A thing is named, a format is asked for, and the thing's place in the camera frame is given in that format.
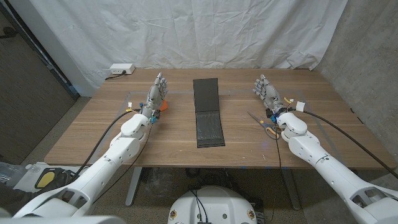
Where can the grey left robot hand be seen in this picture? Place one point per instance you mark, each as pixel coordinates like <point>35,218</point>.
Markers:
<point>155,98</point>

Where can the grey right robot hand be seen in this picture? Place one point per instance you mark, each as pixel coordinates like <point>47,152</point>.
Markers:
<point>271,96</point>

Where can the black cloth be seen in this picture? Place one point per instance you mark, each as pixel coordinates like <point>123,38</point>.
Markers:
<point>206,102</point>

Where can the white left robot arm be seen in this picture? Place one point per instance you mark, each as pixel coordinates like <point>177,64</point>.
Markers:
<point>121,149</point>

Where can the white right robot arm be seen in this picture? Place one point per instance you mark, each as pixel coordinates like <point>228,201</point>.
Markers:
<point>311,146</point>

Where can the orange block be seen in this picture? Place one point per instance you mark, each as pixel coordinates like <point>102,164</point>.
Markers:
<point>164,106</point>

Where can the white tape tag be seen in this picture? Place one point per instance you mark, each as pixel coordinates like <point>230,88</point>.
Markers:
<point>300,106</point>

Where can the white power outlet box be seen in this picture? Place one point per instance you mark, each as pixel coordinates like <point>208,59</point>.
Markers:
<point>122,68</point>

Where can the white backdrop cloth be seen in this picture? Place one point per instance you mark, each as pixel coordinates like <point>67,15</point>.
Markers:
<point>186,31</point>

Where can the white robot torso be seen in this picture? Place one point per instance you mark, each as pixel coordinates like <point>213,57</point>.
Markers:
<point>217,205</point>

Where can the yellow black foot pedal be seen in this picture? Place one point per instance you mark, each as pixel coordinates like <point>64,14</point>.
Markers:
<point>46,179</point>

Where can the clear plastic bag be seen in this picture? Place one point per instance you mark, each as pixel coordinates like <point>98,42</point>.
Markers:
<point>9,174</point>

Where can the person's dark foot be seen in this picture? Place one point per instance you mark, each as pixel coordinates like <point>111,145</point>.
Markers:
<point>15,199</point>

